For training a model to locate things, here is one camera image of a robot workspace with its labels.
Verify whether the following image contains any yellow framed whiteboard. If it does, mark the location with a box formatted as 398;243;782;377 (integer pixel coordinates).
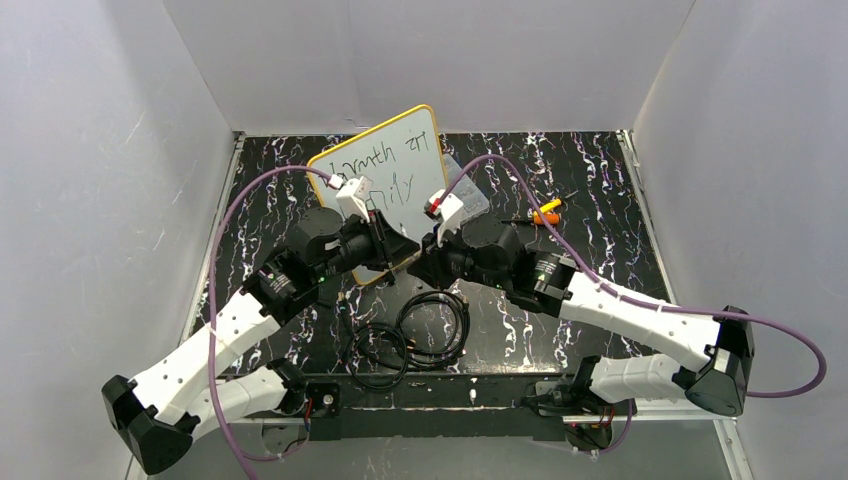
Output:
307;104;449;246

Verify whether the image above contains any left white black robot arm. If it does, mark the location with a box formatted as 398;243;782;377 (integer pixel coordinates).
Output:
101;207;420;475

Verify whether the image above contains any clear plastic screw box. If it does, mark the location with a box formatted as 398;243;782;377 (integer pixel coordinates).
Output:
442;153;490;221

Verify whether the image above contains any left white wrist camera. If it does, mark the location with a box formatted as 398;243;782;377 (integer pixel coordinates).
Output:
328;174;373;223

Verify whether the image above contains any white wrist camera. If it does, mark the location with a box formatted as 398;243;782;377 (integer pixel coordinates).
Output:
424;189;464;247
328;174;373;223

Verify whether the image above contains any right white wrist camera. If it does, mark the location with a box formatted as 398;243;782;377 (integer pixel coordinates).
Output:
424;189;464;247

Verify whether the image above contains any coiled black cable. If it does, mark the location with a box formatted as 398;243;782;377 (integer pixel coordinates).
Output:
336;290;472;391

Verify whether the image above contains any orange handled screwdriver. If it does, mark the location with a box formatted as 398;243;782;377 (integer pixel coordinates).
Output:
504;212;561;226

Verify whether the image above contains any yellow handled screwdriver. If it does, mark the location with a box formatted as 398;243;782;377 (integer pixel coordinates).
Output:
540;191;577;214

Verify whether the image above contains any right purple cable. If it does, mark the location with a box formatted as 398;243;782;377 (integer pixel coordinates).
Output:
433;154;828;400

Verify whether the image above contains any aluminium front rail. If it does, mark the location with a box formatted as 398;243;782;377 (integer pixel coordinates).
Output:
125;374;753;480

